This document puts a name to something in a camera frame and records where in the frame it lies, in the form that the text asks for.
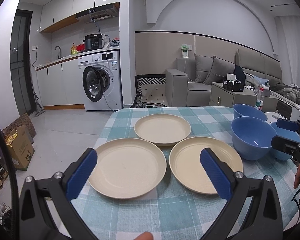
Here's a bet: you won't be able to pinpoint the small blue bowl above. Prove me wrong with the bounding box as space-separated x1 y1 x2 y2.
270 122 300 161

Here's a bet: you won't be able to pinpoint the large blue bowl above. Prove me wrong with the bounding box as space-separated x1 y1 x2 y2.
231 116 277 161

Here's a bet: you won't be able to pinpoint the cream plate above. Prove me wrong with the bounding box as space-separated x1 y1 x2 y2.
169 137 243 194
134 114 191 146
88 138 167 199

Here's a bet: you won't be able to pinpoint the blue bowl back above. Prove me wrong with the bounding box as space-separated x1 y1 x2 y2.
232 104 268 121

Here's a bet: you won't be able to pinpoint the cream plate back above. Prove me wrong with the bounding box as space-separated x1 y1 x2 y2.
134 114 191 146

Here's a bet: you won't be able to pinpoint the white kitchen counter cabinets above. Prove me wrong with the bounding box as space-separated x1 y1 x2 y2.
35 52 91 111

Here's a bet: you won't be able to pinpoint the kitchen faucet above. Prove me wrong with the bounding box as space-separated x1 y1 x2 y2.
54 46 62 59

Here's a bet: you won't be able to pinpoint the right hand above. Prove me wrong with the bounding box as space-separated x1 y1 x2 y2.
293 165 300 189

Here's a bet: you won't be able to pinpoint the clear water bottle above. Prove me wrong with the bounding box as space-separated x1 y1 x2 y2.
255 86 264 110

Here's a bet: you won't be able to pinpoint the black box on cabinet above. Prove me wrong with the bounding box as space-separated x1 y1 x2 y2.
222 74 245 92

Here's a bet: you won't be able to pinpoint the cardboard box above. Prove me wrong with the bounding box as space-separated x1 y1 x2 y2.
5 125 35 171

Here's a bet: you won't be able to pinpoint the grey side cabinet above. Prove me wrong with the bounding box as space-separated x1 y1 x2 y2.
209 82 278 112

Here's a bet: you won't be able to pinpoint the grey sofa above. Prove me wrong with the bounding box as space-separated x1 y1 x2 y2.
165 49 282 107

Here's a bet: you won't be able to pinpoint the white washing machine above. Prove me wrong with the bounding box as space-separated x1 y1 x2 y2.
78 50 123 111

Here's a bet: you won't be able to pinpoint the yellow oil bottle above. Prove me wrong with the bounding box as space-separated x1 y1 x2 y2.
71 43 78 55

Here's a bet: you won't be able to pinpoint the black pressure cooker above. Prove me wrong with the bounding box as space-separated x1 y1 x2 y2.
84 34 104 51

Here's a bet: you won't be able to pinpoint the black range hood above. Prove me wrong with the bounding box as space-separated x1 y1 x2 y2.
75 3 119 23

